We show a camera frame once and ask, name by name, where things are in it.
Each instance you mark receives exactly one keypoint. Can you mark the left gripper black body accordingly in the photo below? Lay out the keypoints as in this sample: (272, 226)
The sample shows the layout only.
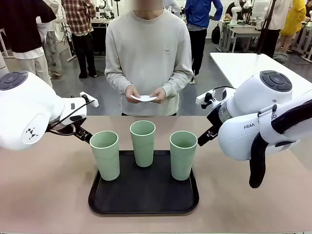
(64, 129)

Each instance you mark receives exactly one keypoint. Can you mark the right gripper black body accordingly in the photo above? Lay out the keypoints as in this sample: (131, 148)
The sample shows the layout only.
(214, 120)

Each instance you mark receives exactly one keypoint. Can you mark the light green plastic cup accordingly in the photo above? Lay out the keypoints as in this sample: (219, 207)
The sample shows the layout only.
(142, 151)
(107, 158)
(181, 161)

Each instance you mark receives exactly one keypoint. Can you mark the white lace paper coaster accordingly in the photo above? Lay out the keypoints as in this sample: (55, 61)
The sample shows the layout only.
(146, 98)

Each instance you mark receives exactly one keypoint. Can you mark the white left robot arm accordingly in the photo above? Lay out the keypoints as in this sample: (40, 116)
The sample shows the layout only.
(24, 109)

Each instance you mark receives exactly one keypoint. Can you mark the person's right forearm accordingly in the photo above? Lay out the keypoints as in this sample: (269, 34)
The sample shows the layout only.
(117, 81)

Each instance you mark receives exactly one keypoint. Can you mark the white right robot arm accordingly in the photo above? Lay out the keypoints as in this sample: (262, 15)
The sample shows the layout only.
(243, 97)

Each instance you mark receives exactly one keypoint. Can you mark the person's left forearm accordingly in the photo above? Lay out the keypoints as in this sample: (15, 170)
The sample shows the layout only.
(176, 84)

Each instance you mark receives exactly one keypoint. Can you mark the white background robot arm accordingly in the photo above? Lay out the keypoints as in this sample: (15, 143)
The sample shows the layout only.
(106, 7)
(235, 13)

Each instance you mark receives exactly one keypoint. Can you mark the person's left hand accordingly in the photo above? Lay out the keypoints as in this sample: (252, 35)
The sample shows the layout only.
(159, 95)

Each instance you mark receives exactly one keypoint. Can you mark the person's right hand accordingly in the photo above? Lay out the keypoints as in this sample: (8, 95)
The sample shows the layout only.
(132, 95)

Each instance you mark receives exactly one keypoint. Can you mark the white rectangular table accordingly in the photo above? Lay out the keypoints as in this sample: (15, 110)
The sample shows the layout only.
(243, 65)

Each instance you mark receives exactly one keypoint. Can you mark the person in grey patterned trousers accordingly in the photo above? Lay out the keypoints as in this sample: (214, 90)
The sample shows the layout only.
(52, 53)

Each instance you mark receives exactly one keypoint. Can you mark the black plastic serving tray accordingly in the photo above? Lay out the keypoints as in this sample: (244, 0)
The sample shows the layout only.
(146, 195)

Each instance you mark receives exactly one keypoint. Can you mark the black hanging bag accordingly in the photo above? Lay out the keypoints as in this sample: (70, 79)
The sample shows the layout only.
(215, 34)

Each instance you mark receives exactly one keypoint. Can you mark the grey cloth bundle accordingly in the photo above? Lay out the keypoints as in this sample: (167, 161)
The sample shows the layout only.
(280, 57)

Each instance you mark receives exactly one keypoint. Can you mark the person in grey sweatshirt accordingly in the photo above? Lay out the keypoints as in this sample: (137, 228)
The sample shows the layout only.
(146, 48)

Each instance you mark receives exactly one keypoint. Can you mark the person in blue shirt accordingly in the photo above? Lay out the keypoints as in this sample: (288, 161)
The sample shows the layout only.
(197, 12)

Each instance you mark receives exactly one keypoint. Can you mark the black tripod pole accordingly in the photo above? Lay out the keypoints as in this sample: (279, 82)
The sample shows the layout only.
(268, 22)

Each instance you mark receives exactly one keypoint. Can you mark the seated person in black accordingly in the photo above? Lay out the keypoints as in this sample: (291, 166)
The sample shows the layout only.
(232, 8)

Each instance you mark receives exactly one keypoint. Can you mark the person in black t-shirt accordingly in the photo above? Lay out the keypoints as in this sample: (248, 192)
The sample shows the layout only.
(19, 24)

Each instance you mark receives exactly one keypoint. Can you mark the person in plaid shirt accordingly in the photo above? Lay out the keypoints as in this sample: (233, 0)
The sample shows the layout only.
(78, 14)

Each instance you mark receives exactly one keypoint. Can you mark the person in white shirt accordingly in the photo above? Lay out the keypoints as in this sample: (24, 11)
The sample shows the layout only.
(278, 14)

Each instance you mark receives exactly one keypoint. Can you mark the person in yellow dress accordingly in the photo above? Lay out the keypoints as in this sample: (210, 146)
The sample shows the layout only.
(295, 19)

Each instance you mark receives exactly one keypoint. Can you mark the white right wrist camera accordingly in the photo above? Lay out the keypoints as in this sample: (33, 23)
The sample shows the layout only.
(203, 98)

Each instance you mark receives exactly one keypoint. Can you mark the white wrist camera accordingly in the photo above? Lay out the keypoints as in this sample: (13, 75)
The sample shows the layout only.
(203, 98)
(91, 101)

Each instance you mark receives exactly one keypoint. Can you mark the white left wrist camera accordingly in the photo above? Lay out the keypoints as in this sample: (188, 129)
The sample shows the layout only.
(91, 101)

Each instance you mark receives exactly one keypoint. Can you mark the white frame background desk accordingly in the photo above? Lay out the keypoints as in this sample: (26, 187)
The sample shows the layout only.
(243, 30)

